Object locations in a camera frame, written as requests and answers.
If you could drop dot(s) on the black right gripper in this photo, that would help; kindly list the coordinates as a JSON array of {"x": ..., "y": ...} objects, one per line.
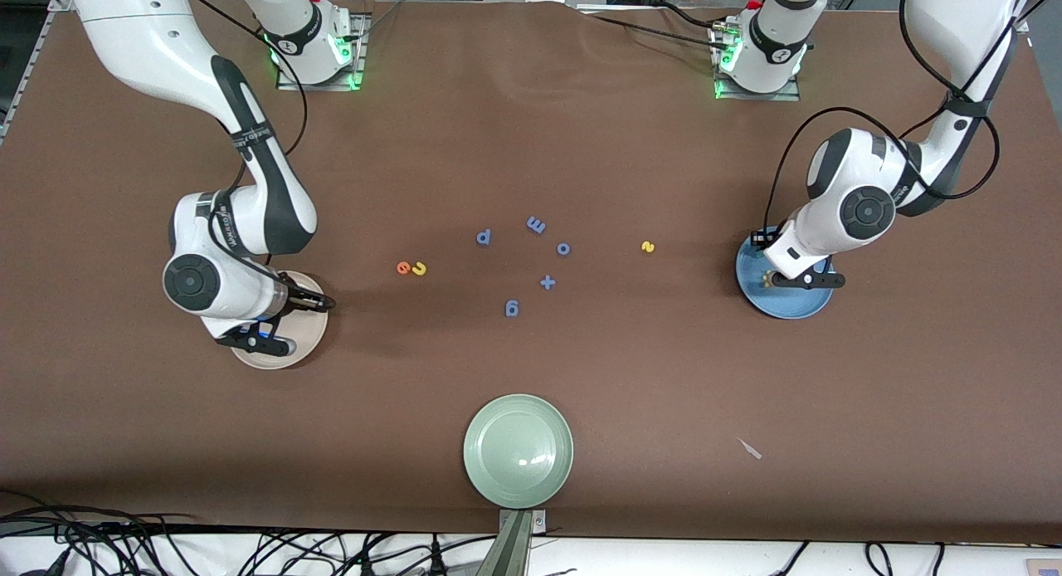
[{"x": 305, "y": 301}]

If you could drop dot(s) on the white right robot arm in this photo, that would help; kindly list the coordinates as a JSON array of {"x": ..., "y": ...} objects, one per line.
[{"x": 303, "y": 41}]

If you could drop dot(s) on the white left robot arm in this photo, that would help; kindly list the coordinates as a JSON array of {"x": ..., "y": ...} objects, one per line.
[{"x": 776, "y": 36}]

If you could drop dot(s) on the beige brown plate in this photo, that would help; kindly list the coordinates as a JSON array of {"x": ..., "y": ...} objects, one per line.
[{"x": 307, "y": 344}]

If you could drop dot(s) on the blue plate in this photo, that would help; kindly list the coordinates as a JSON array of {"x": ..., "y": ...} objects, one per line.
[{"x": 788, "y": 306}]

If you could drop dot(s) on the blue foam letter p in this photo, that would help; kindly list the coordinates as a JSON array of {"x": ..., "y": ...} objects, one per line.
[{"x": 487, "y": 241}]

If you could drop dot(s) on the small grey tape scrap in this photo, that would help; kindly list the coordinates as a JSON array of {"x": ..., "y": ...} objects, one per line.
[{"x": 749, "y": 449}]

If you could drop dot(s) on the blue foam letter m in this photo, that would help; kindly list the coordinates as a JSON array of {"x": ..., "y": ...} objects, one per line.
[{"x": 536, "y": 225}]

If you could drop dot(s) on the brown table cover sheet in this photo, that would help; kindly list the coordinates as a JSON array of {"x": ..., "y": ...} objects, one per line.
[{"x": 531, "y": 144}]

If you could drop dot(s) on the pale green plate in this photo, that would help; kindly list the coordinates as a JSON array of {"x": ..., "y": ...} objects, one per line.
[{"x": 518, "y": 451}]

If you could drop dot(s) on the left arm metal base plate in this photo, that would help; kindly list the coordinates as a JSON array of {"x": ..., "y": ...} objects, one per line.
[{"x": 788, "y": 95}]

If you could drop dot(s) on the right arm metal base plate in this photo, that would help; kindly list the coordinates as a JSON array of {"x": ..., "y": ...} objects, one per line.
[{"x": 361, "y": 36}]

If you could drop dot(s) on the small metal post bracket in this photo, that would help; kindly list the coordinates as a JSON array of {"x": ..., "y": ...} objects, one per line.
[{"x": 539, "y": 522}]

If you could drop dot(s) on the grey metal camera post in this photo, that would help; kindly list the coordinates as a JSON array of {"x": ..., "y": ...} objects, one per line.
[{"x": 510, "y": 551}]

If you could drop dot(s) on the aluminium frame profile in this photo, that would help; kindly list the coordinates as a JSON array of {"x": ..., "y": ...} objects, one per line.
[{"x": 54, "y": 3}]

